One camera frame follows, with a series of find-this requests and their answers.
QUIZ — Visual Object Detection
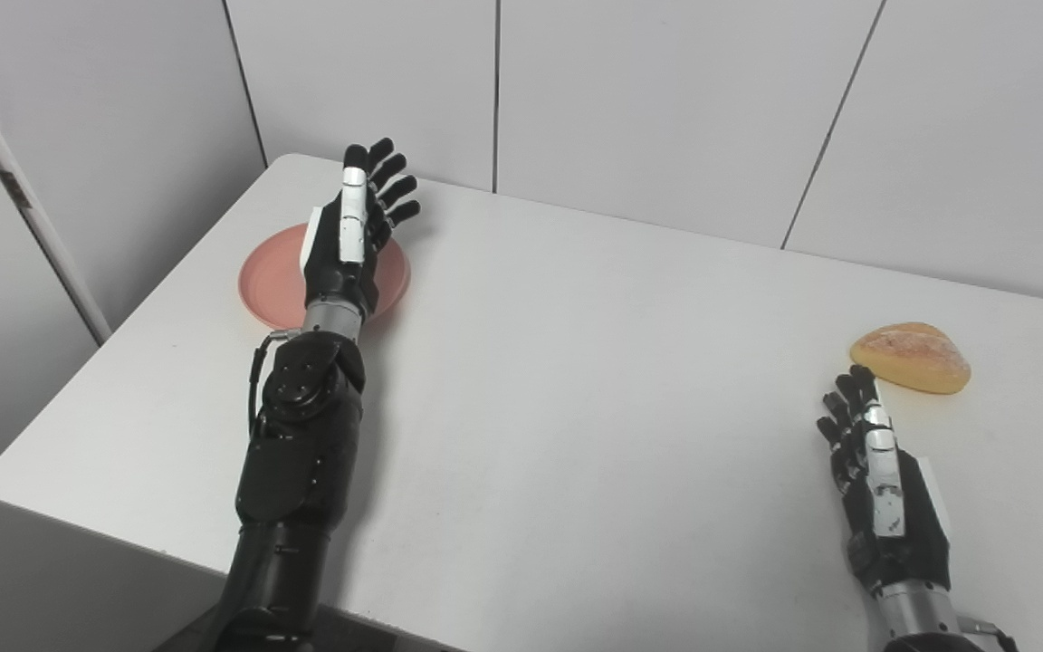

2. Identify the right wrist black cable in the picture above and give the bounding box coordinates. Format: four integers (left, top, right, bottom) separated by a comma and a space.
954, 614, 1020, 652

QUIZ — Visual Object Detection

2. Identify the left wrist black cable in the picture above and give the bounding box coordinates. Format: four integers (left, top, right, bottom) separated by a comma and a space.
248, 329, 301, 437

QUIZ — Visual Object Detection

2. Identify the pink plate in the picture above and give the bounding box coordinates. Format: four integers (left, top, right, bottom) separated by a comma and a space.
237, 223, 412, 331

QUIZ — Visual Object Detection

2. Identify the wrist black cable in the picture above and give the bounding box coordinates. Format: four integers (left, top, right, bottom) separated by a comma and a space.
954, 614, 1020, 652
248, 329, 301, 437

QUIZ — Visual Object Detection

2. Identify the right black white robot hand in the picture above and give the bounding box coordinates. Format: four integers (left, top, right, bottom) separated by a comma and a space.
817, 364, 955, 595

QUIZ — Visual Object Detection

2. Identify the bread roll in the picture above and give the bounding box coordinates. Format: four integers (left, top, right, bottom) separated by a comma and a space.
850, 321, 972, 395

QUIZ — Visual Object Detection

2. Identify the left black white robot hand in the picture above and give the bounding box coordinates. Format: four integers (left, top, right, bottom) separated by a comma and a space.
300, 138, 422, 313

